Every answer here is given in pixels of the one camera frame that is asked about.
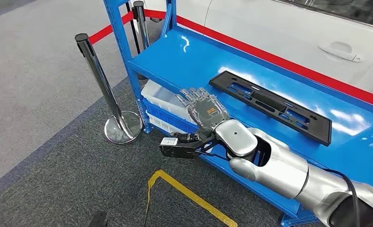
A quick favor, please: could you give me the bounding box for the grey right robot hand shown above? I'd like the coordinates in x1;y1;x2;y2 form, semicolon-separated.
172;87;231;142

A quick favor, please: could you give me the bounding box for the black plastic frame part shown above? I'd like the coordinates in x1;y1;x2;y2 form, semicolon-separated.
208;70;333;147

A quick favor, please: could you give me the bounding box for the blue metal shelf rack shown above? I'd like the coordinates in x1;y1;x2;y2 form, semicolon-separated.
103;0;373;227

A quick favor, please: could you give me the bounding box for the black robot foot part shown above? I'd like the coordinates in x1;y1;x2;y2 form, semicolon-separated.
89;210;109;227

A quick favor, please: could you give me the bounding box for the blue plastic tray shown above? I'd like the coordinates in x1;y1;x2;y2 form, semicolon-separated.
142;98;200;134

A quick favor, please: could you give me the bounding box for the long red barrier belt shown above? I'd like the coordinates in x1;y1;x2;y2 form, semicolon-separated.
143;9;373;111

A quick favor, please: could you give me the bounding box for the short red barrier belt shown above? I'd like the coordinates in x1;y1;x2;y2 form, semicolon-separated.
88;11;134;45

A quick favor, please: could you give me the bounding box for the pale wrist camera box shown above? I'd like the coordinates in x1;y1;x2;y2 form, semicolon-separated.
160;137;178;147

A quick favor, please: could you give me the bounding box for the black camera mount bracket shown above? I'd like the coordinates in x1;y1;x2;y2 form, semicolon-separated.
159;138;220;159

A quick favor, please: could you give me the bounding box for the chrome stanchion post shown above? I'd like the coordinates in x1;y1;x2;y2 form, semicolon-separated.
132;0;151;51
74;33;143;145

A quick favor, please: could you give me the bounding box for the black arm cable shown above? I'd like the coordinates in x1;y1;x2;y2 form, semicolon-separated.
323;168;361;227

